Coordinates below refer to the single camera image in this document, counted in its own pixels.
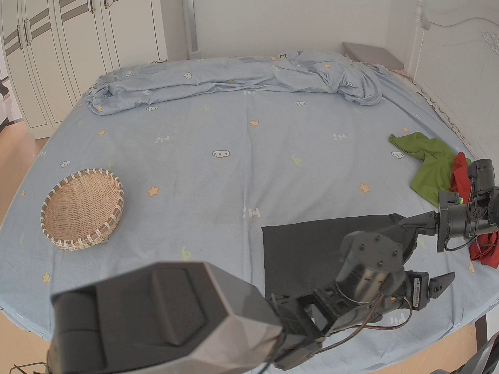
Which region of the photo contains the green garment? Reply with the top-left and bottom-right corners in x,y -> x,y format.
390,132 -> 474,208

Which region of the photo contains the round woven basket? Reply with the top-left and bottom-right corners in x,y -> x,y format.
40,168 -> 125,251

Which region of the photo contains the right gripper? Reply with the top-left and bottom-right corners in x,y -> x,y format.
399,204 -> 471,253

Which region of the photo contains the red garment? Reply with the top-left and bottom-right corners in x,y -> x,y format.
449,151 -> 499,270

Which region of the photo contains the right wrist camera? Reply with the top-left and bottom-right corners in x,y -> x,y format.
438,190 -> 461,209

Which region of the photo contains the black shirt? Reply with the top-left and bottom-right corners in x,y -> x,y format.
261,213 -> 419,300

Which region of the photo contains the black cable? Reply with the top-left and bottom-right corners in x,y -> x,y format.
9,362 -> 49,374
437,235 -> 481,253

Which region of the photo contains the pale blue quilt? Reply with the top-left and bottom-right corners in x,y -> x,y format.
83,50 -> 384,117

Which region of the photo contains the grey bedside table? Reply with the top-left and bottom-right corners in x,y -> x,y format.
342,42 -> 407,72

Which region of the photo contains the bed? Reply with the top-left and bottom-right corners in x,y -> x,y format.
0,0 -> 499,374

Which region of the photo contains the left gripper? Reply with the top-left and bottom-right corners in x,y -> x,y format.
405,271 -> 456,311

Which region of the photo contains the white wardrobe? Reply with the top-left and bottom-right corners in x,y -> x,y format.
0,0 -> 169,140

